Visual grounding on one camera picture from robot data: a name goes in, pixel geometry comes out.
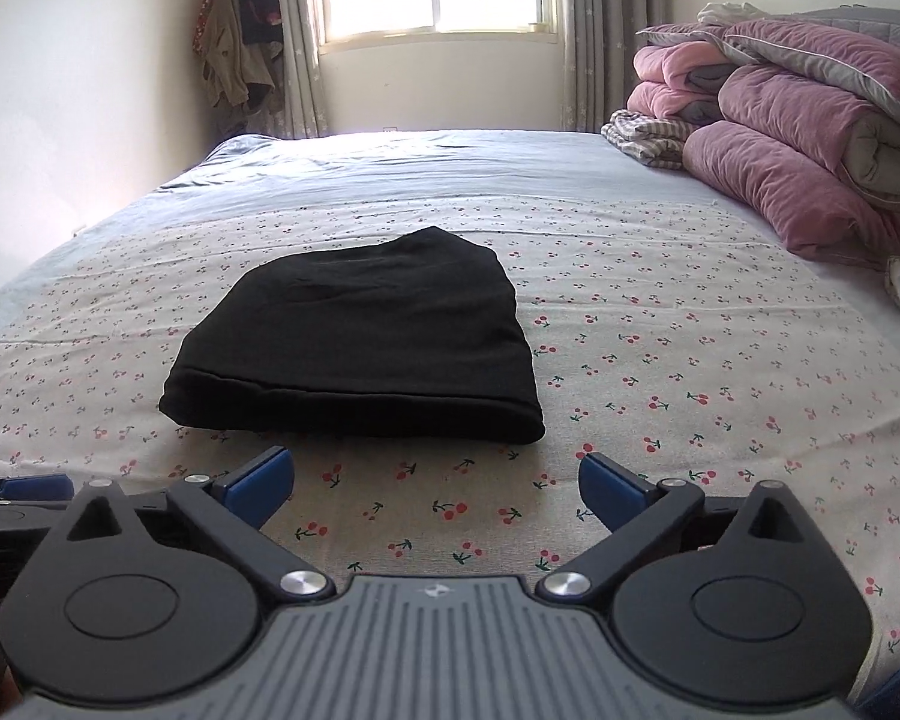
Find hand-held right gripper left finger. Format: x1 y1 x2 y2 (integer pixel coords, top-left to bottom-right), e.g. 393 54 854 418
64 446 336 603

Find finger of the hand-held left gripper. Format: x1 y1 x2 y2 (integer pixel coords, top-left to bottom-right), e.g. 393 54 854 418
0 472 77 507

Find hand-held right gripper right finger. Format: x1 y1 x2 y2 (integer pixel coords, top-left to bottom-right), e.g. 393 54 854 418
535 452 807 605

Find black pants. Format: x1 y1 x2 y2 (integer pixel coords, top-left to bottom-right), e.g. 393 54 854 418
159 226 546 445

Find cherry print bed sheet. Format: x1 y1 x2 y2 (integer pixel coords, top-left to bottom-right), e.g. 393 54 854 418
0 191 900 698

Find grey checked cloth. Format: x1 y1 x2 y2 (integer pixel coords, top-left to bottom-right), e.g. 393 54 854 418
600 110 695 168

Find pale blue bed sheet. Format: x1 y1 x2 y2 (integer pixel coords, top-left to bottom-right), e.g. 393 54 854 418
0 131 900 361

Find purple folded quilt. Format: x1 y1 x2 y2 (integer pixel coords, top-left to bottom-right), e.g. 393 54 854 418
682 64 900 271

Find pink folded blanket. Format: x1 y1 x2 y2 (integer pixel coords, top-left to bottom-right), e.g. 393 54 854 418
626 41 736 125

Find grey star print curtain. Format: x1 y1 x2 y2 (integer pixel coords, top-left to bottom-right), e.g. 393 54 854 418
259 0 331 140
555 0 672 134

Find hanging clothes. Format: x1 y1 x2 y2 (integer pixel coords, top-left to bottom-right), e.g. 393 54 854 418
192 0 284 117

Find purple pillow grey trim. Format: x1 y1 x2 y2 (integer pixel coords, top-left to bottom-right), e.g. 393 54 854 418
636 21 736 52
722 17 900 121

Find grey quilted headboard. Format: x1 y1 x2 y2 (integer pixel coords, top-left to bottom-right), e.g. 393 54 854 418
787 6 900 42

